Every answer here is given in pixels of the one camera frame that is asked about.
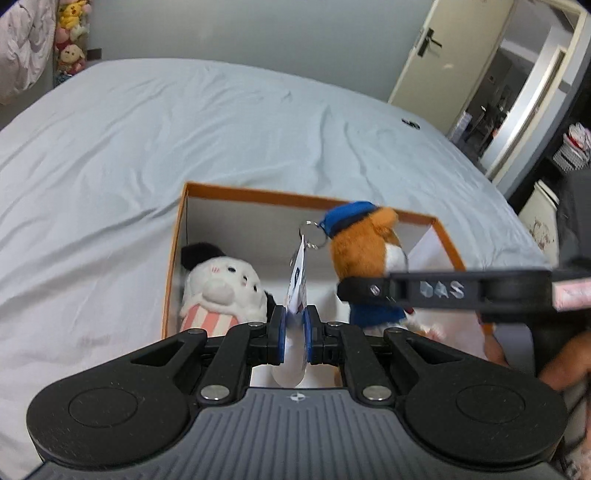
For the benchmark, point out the checkered storage basket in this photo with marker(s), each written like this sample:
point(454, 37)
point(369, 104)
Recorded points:
point(572, 152)

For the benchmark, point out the person's right hand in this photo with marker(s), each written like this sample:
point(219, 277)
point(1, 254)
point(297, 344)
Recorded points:
point(568, 362)

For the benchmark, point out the dark bedside object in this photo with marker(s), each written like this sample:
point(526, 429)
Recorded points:
point(94, 54)

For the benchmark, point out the white floral cabinet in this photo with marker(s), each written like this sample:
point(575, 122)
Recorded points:
point(540, 221)

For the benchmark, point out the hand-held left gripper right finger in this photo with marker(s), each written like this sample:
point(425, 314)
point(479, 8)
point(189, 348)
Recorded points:
point(308, 339)

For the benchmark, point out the small black object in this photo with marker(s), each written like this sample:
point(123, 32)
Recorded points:
point(410, 124)

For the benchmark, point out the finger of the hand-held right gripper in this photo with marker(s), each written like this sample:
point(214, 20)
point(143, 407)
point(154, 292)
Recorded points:
point(406, 290)

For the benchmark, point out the beige door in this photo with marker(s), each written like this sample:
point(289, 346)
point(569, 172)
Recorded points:
point(438, 69)

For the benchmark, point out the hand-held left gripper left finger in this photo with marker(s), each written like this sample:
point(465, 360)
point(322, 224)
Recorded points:
point(278, 337)

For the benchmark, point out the tube of small plush toys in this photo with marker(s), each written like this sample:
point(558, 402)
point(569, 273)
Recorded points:
point(71, 50)

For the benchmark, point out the fox plush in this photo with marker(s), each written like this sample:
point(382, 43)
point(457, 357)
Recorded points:
point(364, 249)

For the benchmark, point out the pink duvet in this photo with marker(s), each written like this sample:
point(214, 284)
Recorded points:
point(23, 46)

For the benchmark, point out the white plush with striped body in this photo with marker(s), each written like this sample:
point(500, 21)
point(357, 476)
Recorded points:
point(217, 286)

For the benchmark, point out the orange cardboard box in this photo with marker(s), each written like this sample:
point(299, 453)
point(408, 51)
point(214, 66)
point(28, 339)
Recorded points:
point(240, 217)

